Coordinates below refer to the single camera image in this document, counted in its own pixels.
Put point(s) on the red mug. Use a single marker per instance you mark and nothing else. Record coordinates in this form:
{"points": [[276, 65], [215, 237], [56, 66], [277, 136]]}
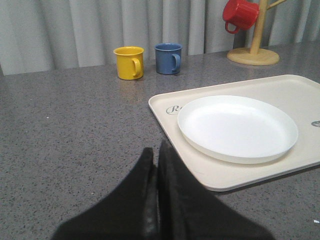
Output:
{"points": [[240, 15]]}

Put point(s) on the blue mug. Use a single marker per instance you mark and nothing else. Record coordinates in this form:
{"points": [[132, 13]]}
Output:
{"points": [[168, 58]]}

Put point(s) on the wooden mug tree stand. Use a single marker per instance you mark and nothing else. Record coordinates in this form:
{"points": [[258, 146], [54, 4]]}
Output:
{"points": [[255, 55]]}

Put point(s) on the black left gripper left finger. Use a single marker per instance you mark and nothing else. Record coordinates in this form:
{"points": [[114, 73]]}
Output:
{"points": [[129, 212]]}

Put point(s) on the cream serving tray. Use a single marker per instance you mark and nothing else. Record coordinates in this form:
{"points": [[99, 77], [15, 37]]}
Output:
{"points": [[296, 95]]}

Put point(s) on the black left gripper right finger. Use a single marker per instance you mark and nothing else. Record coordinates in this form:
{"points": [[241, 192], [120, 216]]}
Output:
{"points": [[189, 212]]}

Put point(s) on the yellow mug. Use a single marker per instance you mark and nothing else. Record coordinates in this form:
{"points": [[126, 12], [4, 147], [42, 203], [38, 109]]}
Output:
{"points": [[129, 62]]}

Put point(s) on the white round plate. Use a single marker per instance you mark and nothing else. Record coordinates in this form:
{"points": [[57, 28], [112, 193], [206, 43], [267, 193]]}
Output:
{"points": [[237, 129]]}

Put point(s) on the grey curtain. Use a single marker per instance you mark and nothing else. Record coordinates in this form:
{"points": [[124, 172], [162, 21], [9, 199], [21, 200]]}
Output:
{"points": [[41, 35]]}

